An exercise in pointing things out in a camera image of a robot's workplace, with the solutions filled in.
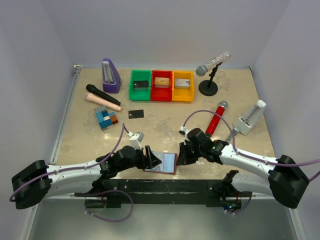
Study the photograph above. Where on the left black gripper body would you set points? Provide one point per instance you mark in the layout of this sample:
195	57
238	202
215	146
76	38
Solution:
145	158

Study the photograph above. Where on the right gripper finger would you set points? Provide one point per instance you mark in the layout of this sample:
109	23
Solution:
182	159
183	148

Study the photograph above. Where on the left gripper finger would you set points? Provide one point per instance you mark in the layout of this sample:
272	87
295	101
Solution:
156	168
150	158

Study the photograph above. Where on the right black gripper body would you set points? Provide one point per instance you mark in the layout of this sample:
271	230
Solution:
185	152

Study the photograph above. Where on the red leather card holder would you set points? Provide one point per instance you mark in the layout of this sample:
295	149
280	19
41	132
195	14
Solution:
168	163

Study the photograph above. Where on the black credit card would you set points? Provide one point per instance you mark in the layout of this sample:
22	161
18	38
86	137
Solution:
136	114

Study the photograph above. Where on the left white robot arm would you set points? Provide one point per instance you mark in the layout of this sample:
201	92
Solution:
39	181

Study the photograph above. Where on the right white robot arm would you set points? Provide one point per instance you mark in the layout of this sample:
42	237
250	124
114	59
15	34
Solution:
280	178

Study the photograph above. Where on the silver card stack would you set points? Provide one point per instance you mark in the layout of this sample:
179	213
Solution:
182	83

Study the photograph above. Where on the gold card stack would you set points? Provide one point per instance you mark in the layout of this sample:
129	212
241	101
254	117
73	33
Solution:
161	82

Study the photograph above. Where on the black card stack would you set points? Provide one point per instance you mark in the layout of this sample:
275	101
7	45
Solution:
140	85

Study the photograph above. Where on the grey plastic strut piece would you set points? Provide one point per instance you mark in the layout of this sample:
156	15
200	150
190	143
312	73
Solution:
234	132

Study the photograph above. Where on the blue building block stack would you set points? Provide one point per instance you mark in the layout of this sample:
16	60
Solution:
104	118

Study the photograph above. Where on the red glitter microphone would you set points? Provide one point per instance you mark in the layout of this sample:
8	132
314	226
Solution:
222	106

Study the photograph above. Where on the yellow plastic bin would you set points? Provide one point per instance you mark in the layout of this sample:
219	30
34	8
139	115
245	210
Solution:
183	89

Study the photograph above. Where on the white metronome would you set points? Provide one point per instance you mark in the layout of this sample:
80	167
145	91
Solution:
248	120

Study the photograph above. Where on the black microphone stand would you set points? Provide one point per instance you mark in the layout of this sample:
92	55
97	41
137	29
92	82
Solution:
209	87

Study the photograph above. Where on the pink microphone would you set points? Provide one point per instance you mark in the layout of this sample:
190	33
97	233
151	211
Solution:
98	100

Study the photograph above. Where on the green plastic bin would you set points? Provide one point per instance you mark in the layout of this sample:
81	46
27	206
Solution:
137	74

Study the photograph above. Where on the red plastic bin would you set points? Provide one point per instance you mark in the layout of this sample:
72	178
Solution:
161	94

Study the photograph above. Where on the silver glitter microphone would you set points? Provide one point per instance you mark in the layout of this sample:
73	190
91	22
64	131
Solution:
203	69

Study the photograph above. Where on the black microphone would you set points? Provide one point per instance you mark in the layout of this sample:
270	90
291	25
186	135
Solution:
94	90

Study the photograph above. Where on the purple metronome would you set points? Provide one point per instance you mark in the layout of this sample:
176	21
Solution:
111	80

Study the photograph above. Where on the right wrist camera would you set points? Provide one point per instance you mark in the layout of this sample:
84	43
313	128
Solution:
183	131

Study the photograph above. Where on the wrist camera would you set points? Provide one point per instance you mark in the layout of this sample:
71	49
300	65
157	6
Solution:
183	131
135	140

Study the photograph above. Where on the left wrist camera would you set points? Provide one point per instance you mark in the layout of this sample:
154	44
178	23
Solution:
135	140

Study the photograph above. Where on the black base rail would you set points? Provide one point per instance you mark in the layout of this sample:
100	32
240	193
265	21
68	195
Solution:
206	192

